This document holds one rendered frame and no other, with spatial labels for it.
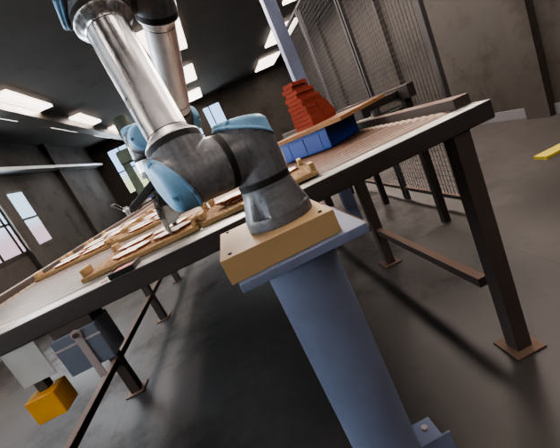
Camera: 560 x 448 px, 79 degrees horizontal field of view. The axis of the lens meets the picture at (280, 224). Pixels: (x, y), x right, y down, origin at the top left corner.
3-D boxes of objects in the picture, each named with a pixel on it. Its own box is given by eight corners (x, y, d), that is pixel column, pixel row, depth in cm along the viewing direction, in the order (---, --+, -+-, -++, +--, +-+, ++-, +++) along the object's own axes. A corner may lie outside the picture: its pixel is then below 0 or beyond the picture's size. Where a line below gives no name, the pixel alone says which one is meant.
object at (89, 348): (121, 367, 99) (87, 316, 94) (76, 390, 98) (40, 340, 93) (132, 347, 109) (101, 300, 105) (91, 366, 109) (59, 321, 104)
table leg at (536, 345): (547, 346, 124) (485, 124, 103) (519, 362, 123) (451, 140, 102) (519, 330, 135) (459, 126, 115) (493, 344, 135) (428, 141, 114)
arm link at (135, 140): (160, 112, 97) (156, 120, 107) (122, 126, 93) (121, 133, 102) (173, 139, 99) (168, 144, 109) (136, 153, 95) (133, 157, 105)
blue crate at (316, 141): (361, 129, 180) (354, 111, 178) (332, 147, 159) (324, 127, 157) (316, 146, 202) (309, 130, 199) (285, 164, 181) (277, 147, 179)
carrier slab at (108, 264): (200, 229, 108) (197, 225, 107) (83, 284, 108) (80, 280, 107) (210, 210, 142) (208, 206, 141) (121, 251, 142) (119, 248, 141)
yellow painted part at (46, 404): (68, 412, 100) (20, 348, 94) (39, 426, 99) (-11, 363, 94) (79, 393, 108) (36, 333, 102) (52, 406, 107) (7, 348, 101)
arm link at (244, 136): (298, 163, 70) (272, 99, 67) (243, 190, 65) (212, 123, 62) (274, 168, 81) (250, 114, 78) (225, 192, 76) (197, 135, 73)
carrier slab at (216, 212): (319, 173, 107) (317, 169, 107) (202, 228, 108) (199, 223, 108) (302, 166, 141) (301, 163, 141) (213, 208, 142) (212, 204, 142)
